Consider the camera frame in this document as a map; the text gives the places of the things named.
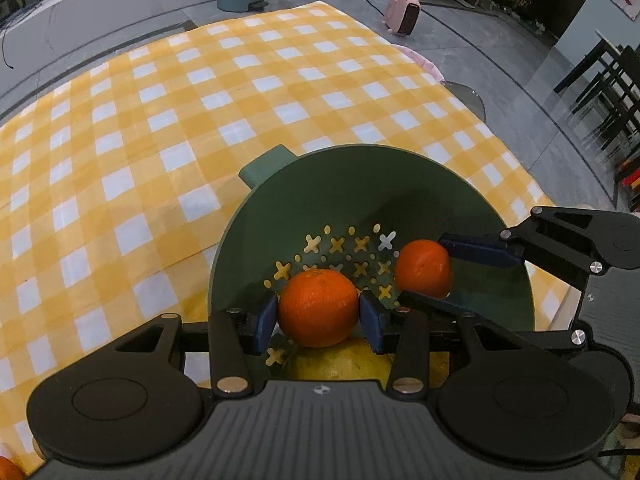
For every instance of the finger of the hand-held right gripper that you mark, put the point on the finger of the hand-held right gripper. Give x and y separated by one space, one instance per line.
475 251
430 305

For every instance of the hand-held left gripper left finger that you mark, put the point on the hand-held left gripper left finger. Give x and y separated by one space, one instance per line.
265 325

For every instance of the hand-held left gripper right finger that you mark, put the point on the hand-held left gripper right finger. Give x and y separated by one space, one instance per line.
371 322

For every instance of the orange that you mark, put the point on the orange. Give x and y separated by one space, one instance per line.
320 307
424 267
7 471

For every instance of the green colander bowl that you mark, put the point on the green colander bowl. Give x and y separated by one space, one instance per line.
350 195

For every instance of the beige wooden chair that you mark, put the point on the beige wooden chair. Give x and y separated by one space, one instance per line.
565 310

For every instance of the yellow pear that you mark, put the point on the yellow pear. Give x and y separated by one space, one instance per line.
335 366

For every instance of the round glass table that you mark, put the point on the round glass table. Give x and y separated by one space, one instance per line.
470 100

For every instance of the pink cushion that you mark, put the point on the pink cushion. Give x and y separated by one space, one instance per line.
425 65

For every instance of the yellow checked tablecloth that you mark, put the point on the yellow checked tablecloth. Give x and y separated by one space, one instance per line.
150 160

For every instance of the black dining chair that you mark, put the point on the black dining chair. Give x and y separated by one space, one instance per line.
617 90

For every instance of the pink space heater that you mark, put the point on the pink space heater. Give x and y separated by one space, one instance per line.
402 12

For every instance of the white curved media counter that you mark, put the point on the white curved media counter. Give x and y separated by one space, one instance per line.
100 5

